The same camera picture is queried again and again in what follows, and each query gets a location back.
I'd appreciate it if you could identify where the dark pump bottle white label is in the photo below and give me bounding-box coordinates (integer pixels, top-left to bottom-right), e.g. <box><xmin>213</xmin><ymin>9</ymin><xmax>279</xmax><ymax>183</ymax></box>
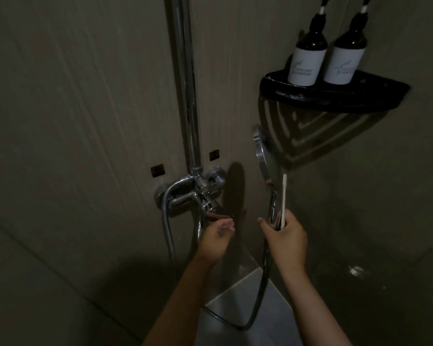
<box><xmin>323</xmin><ymin>0</ymin><xmax>372</xmax><ymax>85</ymax></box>
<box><xmin>287</xmin><ymin>0</ymin><xmax>328</xmax><ymax>87</ymax></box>

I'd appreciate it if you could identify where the person's right forearm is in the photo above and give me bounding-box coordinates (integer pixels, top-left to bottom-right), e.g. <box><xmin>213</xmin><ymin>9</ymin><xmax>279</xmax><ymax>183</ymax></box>
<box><xmin>278</xmin><ymin>262</ymin><xmax>353</xmax><ymax>346</ymax></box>

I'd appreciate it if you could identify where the round chrome shower head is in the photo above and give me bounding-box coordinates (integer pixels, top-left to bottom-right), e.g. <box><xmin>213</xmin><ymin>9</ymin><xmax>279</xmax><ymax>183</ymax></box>
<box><xmin>252</xmin><ymin>124</ymin><xmax>280</xmax><ymax>231</ymax></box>

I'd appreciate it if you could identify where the black corner shelf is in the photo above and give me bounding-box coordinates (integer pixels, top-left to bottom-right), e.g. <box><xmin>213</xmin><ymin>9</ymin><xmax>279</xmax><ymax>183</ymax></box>
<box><xmin>259</xmin><ymin>69</ymin><xmax>411</xmax><ymax>114</ymax></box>

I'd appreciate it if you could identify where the white toothbrush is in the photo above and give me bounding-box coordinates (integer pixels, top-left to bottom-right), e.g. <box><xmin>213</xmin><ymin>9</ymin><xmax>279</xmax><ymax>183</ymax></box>
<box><xmin>280</xmin><ymin>173</ymin><xmax>288</xmax><ymax>230</ymax></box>

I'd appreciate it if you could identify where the person's left forearm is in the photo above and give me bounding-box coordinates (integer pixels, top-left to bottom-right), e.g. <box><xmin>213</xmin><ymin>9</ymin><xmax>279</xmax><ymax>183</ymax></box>
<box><xmin>142</xmin><ymin>255</ymin><xmax>214</xmax><ymax>346</ymax></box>

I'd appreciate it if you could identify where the silver flexible shower hose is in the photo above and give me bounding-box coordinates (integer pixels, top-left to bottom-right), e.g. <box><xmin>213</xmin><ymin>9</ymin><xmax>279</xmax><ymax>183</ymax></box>
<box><xmin>160</xmin><ymin>176</ymin><xmax>273</xmax><ymax>331</ymax></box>

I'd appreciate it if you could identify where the person's left hand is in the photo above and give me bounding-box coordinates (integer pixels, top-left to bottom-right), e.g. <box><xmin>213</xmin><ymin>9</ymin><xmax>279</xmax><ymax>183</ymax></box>
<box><xmin>194</xmin><ymin>218</ymin><xmax>236</xmax><ymax>263</ymax></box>

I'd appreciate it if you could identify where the chrome shower mixer faucet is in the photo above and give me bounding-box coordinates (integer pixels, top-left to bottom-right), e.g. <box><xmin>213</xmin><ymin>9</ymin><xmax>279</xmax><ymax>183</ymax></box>
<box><xmin>154</xmin><ymin>166</ymin><xmax>235</xmax><ymax>242</ymax></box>

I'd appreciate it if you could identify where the chrome shower riser rail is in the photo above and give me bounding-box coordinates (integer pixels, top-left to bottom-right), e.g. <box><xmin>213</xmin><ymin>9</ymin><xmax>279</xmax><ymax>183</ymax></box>
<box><xmin>169</xmin><ymin>0</ymin><xmax>203</xmax><ymax>173</ymax></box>

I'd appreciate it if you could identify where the person's right hand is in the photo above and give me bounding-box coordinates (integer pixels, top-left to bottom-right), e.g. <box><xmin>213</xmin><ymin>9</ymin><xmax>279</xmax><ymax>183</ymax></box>
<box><xmin>257</xmin><ymin>209</ymin><xmax>308</xmax><ymax>274</ymax></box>

